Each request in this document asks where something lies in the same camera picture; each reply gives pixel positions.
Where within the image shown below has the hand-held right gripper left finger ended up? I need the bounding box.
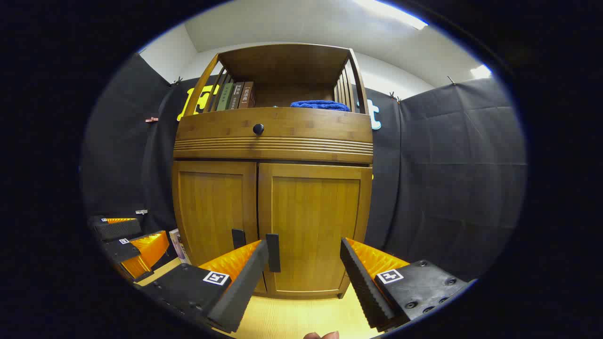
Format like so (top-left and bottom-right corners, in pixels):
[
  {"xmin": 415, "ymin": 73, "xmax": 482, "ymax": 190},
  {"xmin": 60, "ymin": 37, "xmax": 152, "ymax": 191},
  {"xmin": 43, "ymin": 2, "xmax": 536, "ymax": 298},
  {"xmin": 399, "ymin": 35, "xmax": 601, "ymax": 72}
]
[{"xmin": 137, "ymin": 239, "xmax": 269, "ymax": 334}]

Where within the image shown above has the black backdrop cloth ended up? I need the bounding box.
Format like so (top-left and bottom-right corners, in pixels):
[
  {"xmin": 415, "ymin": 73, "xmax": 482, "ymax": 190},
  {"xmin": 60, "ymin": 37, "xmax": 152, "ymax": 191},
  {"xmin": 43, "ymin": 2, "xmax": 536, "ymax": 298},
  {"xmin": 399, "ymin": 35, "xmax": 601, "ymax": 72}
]
[{"xmin": 81, "ymin": 53, "xmax": 527, "ymax": 283}]

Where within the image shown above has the dark brown book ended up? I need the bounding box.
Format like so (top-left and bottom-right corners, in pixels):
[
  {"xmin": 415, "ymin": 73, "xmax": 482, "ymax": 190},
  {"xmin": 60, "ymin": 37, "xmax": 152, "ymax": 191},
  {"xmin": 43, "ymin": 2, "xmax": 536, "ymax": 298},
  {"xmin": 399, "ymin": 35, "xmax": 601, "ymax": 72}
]
[{"xmin": 229, "ymin": 82, "xmax": 245, "ymax": 110}]

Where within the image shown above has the white printed box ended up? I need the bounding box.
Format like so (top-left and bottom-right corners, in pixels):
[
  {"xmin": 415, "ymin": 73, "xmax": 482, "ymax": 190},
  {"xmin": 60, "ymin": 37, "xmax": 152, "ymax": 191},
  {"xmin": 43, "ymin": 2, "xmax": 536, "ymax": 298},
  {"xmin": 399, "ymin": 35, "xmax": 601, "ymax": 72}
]
[{"xmin": 169, "ymin": 229, "xmax": 191, "ymax": 264}]

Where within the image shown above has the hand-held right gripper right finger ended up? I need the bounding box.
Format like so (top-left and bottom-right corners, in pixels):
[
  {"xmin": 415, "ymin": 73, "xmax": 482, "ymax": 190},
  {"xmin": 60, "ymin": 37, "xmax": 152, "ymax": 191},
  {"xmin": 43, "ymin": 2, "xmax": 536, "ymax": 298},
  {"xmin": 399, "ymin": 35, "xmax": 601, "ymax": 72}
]
[{"xmin": 340, "ymin": 237, "xmax": 472, "ymax": 332}]

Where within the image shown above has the blue folded towel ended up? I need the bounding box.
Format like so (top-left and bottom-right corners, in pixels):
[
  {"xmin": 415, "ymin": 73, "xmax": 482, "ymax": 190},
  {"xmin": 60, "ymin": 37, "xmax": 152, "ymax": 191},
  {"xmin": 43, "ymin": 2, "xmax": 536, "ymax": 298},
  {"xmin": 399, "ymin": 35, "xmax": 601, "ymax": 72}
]
[{"xmin": 290, "ymin": 100, "xmax": 350, "ymax": 112}]

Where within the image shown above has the wooden double-door shoe cabinet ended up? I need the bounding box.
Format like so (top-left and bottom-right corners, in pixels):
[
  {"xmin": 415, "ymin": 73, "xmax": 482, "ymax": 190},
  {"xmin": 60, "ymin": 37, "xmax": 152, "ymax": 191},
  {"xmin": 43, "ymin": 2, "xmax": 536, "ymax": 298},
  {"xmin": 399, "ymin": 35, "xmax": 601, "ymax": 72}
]
[{"xmin": 171, "ymin": 43, "xmax": 374, "ymax": 299}]

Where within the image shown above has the green book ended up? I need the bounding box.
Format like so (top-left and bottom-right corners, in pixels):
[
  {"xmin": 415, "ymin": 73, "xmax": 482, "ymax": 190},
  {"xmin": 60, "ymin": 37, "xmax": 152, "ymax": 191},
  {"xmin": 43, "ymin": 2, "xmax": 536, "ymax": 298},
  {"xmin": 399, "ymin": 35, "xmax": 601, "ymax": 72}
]
[{"xmin": 217, "ymin": 83, "xmax": 235, "ymax": 112}]

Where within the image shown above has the wooden cabinet drawer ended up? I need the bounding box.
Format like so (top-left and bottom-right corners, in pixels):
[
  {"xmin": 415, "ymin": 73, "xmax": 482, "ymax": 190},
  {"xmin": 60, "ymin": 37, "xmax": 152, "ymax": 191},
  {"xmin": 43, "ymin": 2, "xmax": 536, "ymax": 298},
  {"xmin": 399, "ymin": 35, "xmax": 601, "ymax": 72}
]
[{"xmin": 173, "ymin": 107, "xmax": 374, "ymax": 164}]

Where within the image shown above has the wooden shoe cabinet door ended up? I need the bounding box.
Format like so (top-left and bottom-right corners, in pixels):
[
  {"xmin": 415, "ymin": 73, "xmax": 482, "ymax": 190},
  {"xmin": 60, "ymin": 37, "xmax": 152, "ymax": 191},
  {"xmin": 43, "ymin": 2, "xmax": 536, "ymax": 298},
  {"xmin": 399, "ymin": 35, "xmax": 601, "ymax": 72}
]
[
  {"xmin": 258, "ymin": 162, "xmax": 373, "ymax": 298},
  {"xmin": 172, "ymin": 161, "xmax": 267, "ymax": 296}
]

